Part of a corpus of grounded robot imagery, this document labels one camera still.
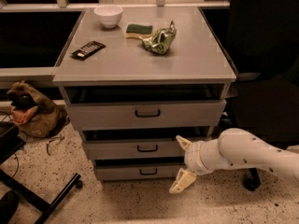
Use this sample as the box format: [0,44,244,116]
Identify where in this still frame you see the white bowl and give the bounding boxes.
[93,5,123,28]

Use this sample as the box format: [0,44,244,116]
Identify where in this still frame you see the grey bottom drawer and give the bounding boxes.
[93,163,181,181]

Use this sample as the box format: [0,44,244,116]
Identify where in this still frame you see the glasses on floor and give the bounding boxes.
[46,135,64,156]

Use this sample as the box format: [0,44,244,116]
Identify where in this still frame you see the black stand with wheels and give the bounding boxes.
[0,121,83,224]

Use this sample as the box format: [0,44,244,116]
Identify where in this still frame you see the green yellow sponge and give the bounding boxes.
[125,24,152,39]

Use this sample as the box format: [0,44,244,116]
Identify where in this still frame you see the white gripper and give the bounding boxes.
[169,135,218,194]

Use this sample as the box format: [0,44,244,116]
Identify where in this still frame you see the black remote control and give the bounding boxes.
[72,41,106,61]

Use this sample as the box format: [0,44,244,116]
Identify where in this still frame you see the grey drawer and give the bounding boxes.
[82,138,184,160]
[93,163,181,181]
[66,100,226,131]

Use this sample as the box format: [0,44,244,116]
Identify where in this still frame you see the crumpled green chip bag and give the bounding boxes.
[142,21,177,55]

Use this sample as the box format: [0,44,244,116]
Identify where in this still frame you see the black office chair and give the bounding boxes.
[207,0,299,192]

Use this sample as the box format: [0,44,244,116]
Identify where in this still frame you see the grey top drawer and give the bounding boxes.
[66,100,226,131]

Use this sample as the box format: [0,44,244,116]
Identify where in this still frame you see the grey drawer cabinet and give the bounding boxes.
[53,7,236,169]

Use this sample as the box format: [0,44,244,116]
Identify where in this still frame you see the black headphones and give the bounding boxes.
[12,95,36,109]

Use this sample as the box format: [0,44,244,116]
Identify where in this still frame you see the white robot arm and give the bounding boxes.
[169,128,299,194]

